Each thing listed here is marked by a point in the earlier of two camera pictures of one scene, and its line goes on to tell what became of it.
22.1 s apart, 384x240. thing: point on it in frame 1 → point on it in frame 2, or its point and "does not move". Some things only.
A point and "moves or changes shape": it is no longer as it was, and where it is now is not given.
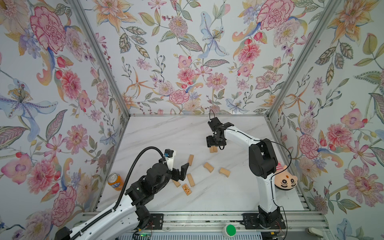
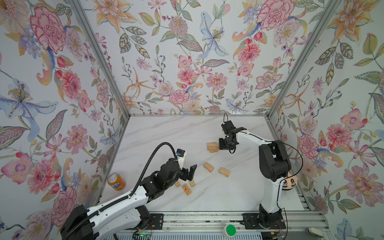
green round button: [230, 230] does not move
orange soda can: [115, 181] does not move
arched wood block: [209, 167] does not move
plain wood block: [191, 158] moves or changes shape
